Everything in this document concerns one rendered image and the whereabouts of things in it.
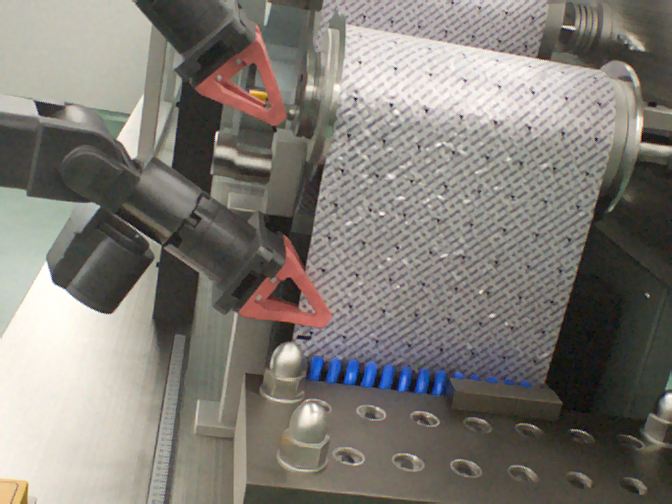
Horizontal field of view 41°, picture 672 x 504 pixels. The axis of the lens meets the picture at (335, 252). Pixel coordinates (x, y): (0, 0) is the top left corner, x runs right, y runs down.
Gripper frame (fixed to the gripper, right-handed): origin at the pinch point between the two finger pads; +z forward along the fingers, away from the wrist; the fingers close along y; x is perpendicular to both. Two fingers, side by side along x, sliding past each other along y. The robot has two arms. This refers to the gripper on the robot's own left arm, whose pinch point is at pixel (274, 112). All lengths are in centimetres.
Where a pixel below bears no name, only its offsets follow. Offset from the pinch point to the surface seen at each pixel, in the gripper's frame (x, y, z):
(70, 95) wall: -179, -539, 44
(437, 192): 7.1, 7.9, 12.0
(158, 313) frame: -31.1, -23.3, 16.6
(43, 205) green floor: -161, -329, 51
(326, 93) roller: 5.1, 6.1, -0.1
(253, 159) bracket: -4.4, -0.8, 2.3
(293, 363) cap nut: -9.4, 16.6, 12.0
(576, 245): 13.5, 8.6, 23.7
